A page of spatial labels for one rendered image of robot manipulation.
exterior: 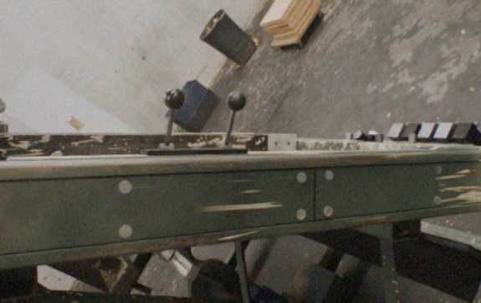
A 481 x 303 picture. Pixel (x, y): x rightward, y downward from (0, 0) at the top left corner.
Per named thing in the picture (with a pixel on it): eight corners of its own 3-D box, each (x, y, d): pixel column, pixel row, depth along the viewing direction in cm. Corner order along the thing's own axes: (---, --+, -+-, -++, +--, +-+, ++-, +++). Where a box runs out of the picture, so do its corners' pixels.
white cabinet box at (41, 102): (188, 164, 523) (33, 64, 442) (162, 204, 518) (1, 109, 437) (177, 156, 579) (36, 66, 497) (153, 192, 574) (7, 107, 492)
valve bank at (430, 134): (525, 149, 124) (483, 102, 114) (508, 190, 121) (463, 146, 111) (395, 143, 169) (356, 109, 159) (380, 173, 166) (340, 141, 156)
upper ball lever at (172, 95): (177, 159, 78) (189, 93, 72) (157, 160, 77) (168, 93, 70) (172, 148, 81) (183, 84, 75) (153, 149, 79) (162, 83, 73)
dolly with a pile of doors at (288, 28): (330, 9, 442) (303, -17, 426) (303, 50, 437) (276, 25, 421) (300, 18, 498) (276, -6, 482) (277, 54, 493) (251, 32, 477)
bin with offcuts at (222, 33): (265, 37, 563) (228, 5, 537) (244, 68, 558) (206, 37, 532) (249, 40, 610) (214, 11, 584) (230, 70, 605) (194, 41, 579)
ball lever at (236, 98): (235, 157, 84) (251, 97, 77) (218, 158, 82) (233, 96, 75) (229, 147, 86) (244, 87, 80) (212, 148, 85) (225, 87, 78)
